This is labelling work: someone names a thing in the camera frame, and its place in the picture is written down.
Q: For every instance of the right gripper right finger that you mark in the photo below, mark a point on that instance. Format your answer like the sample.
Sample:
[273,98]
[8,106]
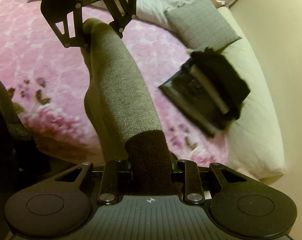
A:
[177,166]

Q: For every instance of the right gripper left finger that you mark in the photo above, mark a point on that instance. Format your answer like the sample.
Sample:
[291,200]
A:
[123,167]

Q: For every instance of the black and grey sweater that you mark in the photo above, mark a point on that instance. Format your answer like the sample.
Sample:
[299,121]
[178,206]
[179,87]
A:
[119,106]

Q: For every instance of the pink rose blanket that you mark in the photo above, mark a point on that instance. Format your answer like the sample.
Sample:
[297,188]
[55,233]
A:
[48,82]

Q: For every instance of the white body pillow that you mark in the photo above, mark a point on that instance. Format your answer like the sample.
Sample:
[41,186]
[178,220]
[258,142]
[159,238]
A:
[253,143]

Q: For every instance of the white crumpled duvet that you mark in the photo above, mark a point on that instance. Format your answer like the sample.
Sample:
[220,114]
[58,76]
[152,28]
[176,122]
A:
[153,11]

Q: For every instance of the grey knit cushion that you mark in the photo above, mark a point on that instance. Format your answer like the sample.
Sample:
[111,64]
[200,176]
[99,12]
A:
[199,25]

